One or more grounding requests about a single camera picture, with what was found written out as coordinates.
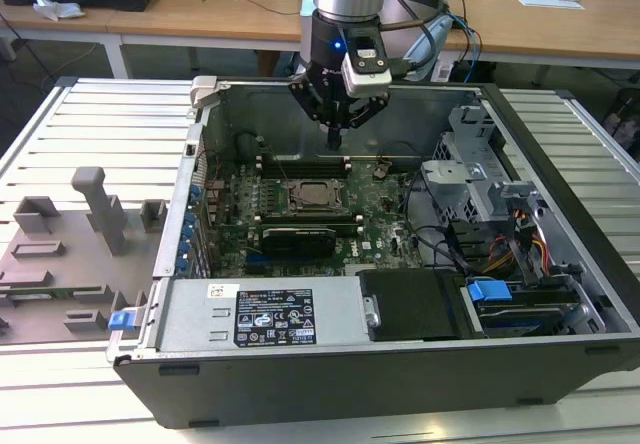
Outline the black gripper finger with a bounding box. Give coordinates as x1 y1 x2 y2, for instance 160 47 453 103
334 91 391 151
287 78 338 151

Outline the metal socket cover frame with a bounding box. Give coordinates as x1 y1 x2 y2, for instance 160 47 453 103
287 179 350 212

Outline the silver CPU plate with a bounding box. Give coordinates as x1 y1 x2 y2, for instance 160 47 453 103
299 183 334 205

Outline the black RAM slot bank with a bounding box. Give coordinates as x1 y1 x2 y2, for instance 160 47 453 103
253 211 365 229
255 156 352 176

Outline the CPU socket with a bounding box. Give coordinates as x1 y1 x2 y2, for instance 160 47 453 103
282 177 352 215

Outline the black round case speaker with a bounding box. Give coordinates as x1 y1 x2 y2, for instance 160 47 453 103
235 132 264 165

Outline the gray case release latch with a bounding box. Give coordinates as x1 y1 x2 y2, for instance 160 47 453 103
191 76 220 110

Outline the silver drive cage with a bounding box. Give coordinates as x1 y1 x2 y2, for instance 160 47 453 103
419 106 541 225

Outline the wooden desk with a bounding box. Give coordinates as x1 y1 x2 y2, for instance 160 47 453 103
0 0 640 71

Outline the green motherboard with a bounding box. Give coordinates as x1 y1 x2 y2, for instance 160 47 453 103
204 156 426 280

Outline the black graphics card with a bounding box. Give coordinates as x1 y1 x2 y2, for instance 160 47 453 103
259 223 339 260

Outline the black plastic shroud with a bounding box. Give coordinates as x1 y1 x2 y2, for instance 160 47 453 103
357 268 489 343

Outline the white paper sheet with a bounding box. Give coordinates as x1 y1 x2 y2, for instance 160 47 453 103
514 0 586 11

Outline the hard disk in blue carrier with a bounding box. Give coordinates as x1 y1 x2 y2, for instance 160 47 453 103
464 277 589 339

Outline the silver power supply unit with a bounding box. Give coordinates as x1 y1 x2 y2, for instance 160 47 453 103
152 277 371 353

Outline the black chair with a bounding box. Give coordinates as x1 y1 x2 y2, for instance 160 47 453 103
602 86 640 161

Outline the crumpled white paper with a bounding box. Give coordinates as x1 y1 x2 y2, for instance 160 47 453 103
32 0 86 21

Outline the gray parts rack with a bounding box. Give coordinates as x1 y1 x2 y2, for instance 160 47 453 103
0 166 169 345

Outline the black open PC case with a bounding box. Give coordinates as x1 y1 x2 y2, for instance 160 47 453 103
107 76 640 430

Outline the blue case latch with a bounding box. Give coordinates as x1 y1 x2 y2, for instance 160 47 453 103
108 311 137 334

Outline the green RAM stick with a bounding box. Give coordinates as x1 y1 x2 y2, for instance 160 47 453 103
0 287 109 301

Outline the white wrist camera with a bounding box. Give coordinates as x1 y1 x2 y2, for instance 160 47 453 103
344 36 394 99

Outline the black internal cable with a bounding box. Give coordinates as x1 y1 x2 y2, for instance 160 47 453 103
403 171 471 271

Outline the blue cable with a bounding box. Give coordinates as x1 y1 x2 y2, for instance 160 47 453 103
451 13 484 83

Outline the yellow red wire bundle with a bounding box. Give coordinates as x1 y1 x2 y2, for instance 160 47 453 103
482 233 551 276

